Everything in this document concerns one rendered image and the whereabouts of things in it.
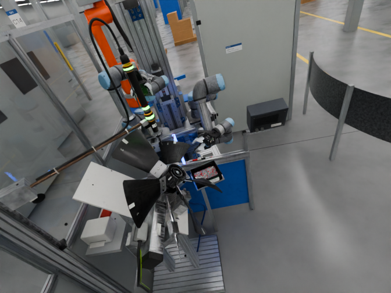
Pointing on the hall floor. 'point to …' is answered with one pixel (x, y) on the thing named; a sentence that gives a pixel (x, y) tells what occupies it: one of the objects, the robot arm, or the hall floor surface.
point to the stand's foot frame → (166, 282)
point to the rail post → (249, 183)
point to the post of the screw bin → (209, 209)
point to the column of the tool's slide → (85, 271)
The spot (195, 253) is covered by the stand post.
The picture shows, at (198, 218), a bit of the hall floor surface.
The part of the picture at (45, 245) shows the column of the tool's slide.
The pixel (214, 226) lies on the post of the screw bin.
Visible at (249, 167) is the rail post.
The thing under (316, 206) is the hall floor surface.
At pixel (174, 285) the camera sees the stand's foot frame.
